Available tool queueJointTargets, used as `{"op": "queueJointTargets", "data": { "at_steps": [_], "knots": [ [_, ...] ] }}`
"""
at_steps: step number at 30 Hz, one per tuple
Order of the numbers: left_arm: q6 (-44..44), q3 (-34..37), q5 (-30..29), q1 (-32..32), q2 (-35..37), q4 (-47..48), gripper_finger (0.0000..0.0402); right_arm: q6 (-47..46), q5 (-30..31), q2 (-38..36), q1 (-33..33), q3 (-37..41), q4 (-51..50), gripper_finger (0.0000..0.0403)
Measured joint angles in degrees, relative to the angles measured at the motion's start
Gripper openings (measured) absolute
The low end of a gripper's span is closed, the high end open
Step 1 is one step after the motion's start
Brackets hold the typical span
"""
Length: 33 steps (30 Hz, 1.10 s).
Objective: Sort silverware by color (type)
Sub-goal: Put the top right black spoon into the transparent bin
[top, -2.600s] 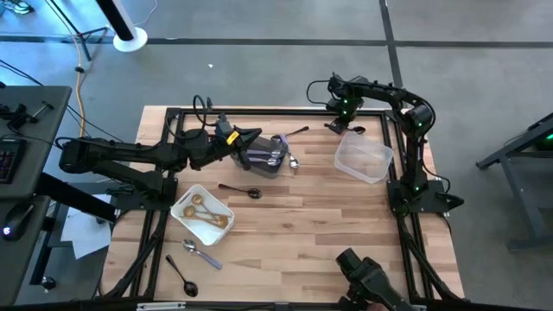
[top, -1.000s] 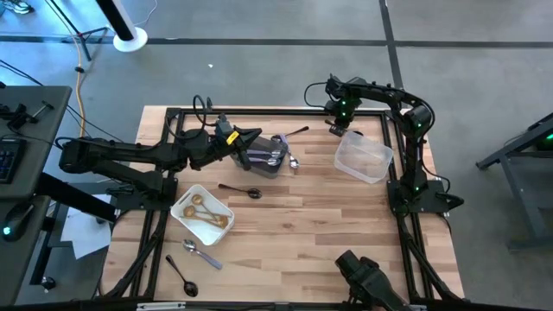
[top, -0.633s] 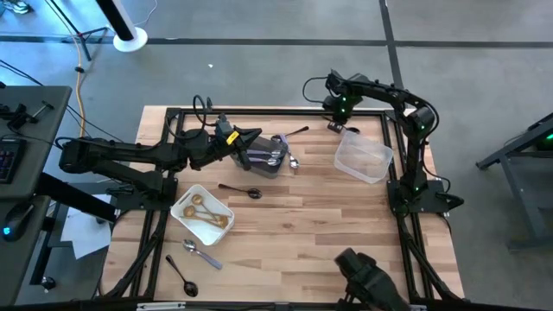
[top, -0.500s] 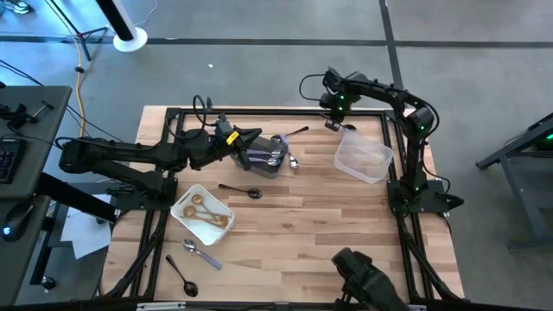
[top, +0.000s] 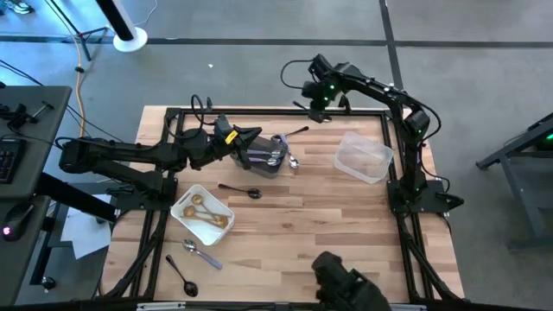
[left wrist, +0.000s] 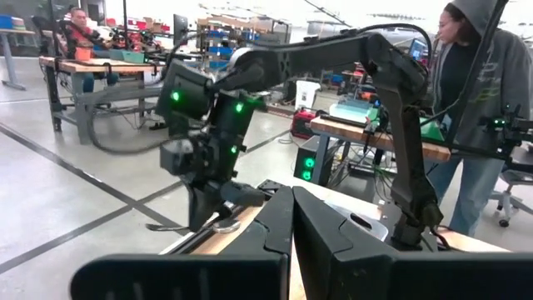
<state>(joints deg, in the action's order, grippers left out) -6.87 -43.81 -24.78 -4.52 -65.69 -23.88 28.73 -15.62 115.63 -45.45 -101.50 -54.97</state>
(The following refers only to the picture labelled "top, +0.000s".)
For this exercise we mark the yellow tape tag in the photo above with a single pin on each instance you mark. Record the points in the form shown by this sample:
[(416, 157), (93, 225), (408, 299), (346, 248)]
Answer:
[(231, 137)]

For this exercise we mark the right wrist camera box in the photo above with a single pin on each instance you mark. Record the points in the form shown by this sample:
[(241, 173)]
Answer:
[(319, 65)]

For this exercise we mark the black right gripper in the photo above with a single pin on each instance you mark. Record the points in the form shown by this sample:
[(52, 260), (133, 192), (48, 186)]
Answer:
[(322, 93)]

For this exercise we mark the dark grey plastic bin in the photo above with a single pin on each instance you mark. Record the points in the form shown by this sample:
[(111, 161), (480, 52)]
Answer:
[(261, 171)]

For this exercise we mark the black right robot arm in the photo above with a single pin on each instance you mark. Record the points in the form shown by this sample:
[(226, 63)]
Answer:
[(380, 90)]

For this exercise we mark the black pole with white base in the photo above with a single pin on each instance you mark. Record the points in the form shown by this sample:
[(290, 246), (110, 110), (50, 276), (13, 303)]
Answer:
[(129, 43)]

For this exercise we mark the silver aluminium bar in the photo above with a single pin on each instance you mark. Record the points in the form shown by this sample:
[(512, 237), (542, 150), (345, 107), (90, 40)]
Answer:
[(160, 306), (408, 307)]

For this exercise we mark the black caster wheel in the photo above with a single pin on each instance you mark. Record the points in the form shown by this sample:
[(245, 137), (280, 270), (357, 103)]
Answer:
[(48, 283)]

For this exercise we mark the black keyboard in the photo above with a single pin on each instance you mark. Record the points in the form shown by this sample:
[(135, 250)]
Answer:
[(10, 160)]

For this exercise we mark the black desk support beam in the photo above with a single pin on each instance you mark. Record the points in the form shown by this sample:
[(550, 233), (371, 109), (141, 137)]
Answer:
[(73, 198)]

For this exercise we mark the clear plastic bin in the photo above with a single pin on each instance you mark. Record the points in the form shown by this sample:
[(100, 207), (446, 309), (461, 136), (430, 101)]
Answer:
[(363, 157)]

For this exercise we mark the black tripod stand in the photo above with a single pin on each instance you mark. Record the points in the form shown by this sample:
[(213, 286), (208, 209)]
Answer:
[(82, 33)]

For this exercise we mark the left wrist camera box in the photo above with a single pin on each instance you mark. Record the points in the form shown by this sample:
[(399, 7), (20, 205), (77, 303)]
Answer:
[(222, 144)]

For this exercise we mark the grey metal cart frame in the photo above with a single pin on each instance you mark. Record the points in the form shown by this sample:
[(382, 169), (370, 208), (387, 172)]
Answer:
[(497, 156)]

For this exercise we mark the black lit computer mouse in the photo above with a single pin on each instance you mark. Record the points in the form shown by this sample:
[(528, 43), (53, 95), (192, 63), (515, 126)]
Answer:
[(19, 218)]

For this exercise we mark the black desk clamp tool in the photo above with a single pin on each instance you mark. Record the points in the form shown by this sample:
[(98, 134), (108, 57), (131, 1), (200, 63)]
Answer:
[(17, 116)]

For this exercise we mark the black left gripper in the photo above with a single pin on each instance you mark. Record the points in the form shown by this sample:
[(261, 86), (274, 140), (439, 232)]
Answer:
[(221, 122)]

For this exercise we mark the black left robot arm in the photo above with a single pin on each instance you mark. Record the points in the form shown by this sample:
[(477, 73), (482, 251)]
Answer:
[(129, 151)]

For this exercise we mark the black table clamp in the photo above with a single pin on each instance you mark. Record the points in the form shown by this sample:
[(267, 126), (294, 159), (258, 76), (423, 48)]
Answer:
[(344, 103), (209, 103), (451, 201)]

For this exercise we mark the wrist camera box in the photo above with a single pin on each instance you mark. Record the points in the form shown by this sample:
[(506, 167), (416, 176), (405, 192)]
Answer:
[(222, 144), (319, 65)]

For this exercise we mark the white plastic bin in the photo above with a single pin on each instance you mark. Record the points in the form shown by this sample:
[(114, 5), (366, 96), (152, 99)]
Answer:
[(207, 235)]

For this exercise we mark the black aluminium table frame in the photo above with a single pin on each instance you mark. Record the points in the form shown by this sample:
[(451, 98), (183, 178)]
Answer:
[(259, 112)]

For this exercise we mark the dark grey desk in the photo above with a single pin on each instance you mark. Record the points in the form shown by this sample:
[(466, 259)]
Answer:
[(17, 268), (43, 129)]

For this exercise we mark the white paper sheets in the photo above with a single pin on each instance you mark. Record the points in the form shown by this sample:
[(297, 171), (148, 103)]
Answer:
[(86, 235)]

